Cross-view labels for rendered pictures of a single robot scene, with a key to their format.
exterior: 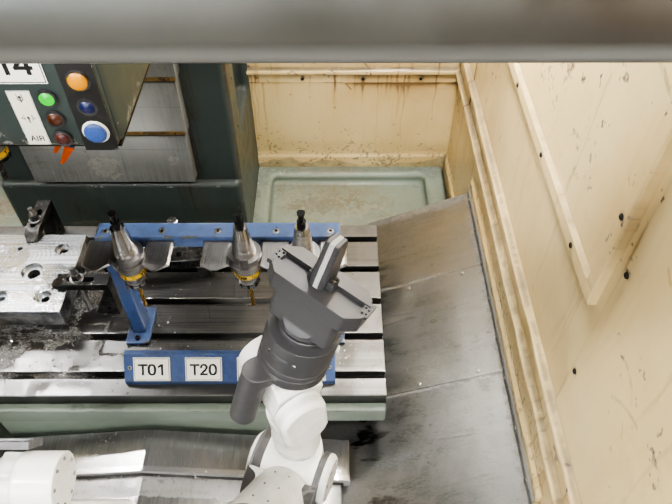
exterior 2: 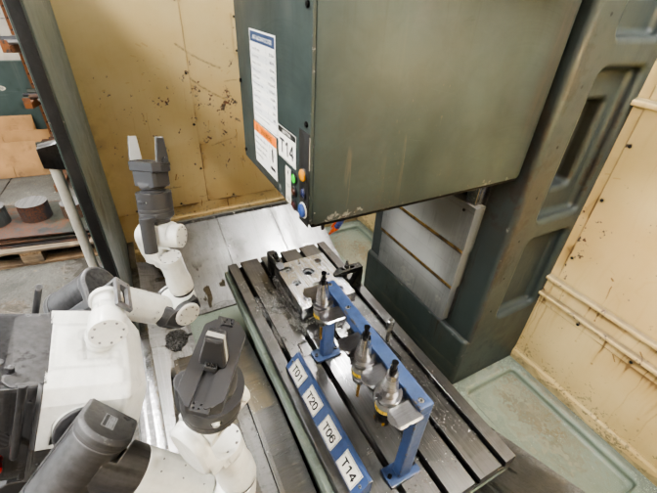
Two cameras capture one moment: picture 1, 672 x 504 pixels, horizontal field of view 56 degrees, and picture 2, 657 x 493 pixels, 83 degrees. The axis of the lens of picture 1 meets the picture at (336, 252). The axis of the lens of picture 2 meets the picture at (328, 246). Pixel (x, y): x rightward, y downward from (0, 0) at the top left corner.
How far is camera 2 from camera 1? 52 cm
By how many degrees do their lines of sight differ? 46
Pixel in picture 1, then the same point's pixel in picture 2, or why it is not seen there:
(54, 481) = (98, 325)
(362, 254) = (479, 459)
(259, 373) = not seen: hidden behind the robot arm
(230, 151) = (472, 320)
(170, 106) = (452, 266)
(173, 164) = (436, 300)
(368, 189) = (575, 442)
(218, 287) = not seen: hidden behind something
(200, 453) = (278, 440)
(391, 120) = (637, 414)
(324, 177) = (547, 401)
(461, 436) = not seen: outside the picture
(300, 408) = (179, 433)
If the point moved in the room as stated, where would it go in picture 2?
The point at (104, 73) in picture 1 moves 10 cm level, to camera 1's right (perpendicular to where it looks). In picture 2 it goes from (317, 179) to (342, 201)
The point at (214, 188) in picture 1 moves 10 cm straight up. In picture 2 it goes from (450, 334) to (456, 315)
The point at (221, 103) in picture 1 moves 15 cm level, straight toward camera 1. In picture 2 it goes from (483, 287) to (459, 305)
